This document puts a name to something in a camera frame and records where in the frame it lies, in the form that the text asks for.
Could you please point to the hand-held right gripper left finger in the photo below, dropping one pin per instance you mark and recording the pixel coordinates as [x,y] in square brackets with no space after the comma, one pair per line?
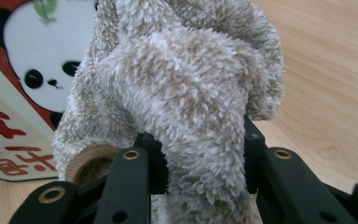
[150,161]

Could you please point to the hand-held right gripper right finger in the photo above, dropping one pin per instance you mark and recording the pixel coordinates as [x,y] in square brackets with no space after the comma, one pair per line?
[254,149]

